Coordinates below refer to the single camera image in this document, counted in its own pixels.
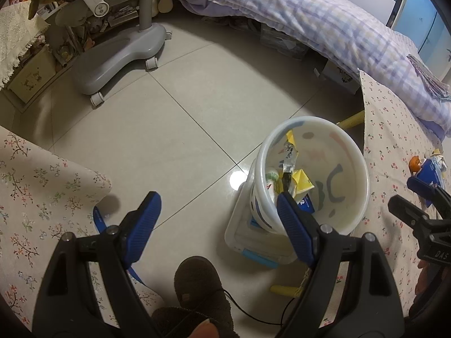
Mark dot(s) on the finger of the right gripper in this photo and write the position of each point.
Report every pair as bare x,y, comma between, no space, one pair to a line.
410,214
429,192

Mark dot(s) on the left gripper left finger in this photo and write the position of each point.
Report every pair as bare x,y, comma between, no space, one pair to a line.
137,226

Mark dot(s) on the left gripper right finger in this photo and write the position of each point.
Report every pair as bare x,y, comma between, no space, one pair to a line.
300,227

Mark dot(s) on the dark blue cereal carton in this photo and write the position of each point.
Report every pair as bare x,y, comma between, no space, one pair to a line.
431,172

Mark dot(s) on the yellow snack wrapper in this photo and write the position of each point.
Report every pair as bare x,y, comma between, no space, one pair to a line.
300,183

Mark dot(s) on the white green yogurt bottle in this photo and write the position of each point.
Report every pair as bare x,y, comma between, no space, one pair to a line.
273,180

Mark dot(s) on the silver foil wrapper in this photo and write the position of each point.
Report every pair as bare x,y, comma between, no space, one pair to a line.
288,163

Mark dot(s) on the white plastic trash bucket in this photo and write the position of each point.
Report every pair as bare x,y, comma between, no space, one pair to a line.
332,161

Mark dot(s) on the white storage box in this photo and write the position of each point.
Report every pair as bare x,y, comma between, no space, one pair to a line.
244,236

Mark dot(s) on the purple bed sheet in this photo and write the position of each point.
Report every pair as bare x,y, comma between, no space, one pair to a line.
436,129

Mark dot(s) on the brown slipper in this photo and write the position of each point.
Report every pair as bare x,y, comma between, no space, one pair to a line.
203,309

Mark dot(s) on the floral print cloth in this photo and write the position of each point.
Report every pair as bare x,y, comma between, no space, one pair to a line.
43,196

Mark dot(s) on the folded grey plaid cloth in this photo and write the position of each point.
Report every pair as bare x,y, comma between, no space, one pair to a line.
433,85

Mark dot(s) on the purple plaid quilt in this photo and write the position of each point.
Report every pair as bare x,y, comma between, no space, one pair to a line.
355,41

